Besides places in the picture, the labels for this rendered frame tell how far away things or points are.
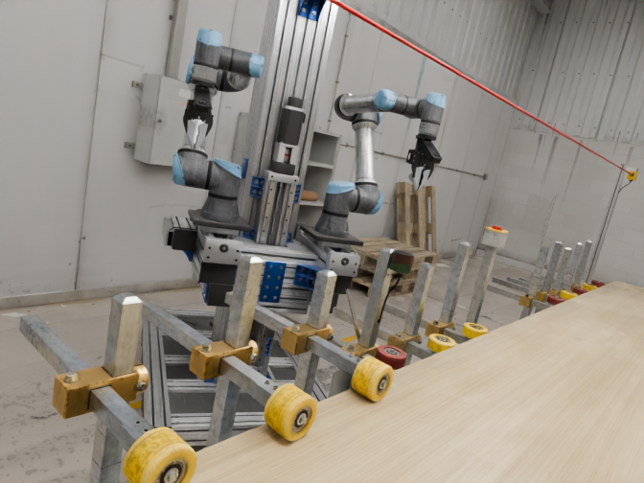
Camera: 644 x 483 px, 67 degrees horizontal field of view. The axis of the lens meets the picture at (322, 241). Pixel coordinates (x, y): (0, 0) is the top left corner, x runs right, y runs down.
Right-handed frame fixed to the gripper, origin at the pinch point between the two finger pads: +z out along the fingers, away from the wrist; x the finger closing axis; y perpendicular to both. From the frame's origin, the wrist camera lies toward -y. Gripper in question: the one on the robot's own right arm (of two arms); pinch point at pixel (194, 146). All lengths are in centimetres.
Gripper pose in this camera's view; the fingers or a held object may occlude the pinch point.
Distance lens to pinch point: 161.0
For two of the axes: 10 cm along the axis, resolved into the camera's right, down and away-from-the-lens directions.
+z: -2.0, 9.6, 1.8
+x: -9.2, -1.2, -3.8
